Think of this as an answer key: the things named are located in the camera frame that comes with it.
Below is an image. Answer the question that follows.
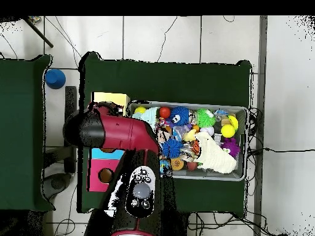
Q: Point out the wooden box with three holes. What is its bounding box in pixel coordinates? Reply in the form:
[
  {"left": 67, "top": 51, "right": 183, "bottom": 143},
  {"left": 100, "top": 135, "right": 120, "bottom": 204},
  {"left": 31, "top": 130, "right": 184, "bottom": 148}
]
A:
[{"left": 87, "top": 91, "right": 130, "bottom": 192}]

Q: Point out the shallow clear mesh bin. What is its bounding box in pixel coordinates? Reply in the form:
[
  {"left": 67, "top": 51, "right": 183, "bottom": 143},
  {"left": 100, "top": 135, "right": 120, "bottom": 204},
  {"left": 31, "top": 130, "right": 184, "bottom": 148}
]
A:
[{"left": 126, "top": 100, "right": 249, "bottom": 182}]

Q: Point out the mint green cloth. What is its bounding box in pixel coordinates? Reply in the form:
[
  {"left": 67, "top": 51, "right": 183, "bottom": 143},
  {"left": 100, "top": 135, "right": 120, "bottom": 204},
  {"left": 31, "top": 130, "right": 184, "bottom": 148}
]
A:
[{"left": 132, "top": 107, "right": 159, "bottom": 130}]

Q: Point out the orange ball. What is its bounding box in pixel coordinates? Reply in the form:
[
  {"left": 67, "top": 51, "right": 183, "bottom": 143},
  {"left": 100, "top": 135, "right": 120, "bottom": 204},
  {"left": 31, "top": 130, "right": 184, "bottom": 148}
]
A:
[{"left": 159, "top": 106, "right": 172, "bottom": 119}]

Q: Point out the blue spiky rubber ball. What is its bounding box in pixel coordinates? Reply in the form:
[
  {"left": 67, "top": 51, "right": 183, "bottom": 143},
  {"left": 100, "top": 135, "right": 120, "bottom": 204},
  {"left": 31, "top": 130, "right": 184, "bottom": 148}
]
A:
[{"left": 162, "top": 138, "right": 184, "bottom": 159}]

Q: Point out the globe print ball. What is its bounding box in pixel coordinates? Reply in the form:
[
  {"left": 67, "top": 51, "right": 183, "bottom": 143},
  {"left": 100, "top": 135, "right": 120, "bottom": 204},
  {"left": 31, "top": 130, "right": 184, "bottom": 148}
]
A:
[{"left": 159, "top": 160, "right": 172, "bottom": 175}]

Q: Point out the green fuzzy toy with eyes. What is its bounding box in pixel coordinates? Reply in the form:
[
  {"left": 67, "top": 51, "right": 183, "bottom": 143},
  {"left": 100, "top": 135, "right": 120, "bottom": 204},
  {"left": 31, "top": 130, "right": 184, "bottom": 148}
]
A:
[{"left": 195, "top": 108, "right": 217, "bottom": 128}]

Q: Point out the dark green table cloth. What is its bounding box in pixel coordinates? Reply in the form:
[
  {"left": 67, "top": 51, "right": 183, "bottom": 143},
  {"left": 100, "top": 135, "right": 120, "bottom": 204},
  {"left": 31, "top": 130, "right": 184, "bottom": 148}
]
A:
[
  {"left": 0, "top": 53, "right": 54, "bottom": 213},
  {"left": 78, "top": 51, "right": 253, "bottom": 217}
]

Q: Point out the cream knitted cloth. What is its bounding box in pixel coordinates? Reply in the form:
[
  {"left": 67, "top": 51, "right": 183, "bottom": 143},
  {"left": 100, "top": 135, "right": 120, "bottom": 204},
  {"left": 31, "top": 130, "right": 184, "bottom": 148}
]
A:
[{"left": 194, "top": 132, "right": 238, "bottom": 175}]

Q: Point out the purple spiky toy with eyes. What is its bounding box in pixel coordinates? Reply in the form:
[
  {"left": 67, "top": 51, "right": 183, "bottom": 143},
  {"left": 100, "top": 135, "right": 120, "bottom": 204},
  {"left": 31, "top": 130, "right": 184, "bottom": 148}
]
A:
[{"left": 221, "top": 137, "right": 241, "bottom": 157}]

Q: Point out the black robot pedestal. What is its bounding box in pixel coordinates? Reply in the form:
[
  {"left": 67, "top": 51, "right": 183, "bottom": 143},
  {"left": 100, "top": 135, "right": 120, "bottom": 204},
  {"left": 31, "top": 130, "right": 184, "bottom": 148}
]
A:
[{"left": 162, "top": 210, "right": 194, "bottom": 236}]

